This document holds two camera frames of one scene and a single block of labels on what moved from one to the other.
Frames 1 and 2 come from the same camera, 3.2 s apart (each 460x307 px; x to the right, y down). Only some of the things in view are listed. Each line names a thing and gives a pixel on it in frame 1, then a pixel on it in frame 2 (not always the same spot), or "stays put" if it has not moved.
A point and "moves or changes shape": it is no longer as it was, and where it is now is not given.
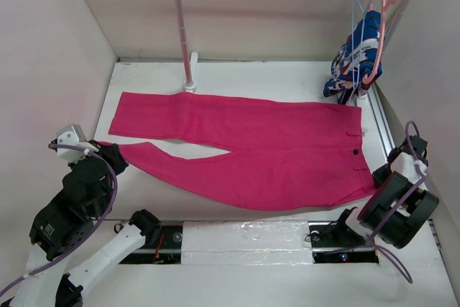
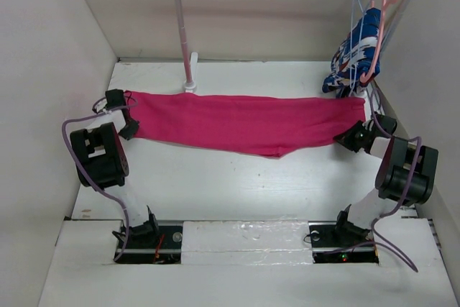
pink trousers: (290, 155) moves or changes shape
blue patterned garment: (357, 62) stays put
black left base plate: (167, 251) stays put
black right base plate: (334, 242) stays put
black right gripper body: (382, 174) to (353, 138)
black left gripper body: (118, 163) to (128, 131)
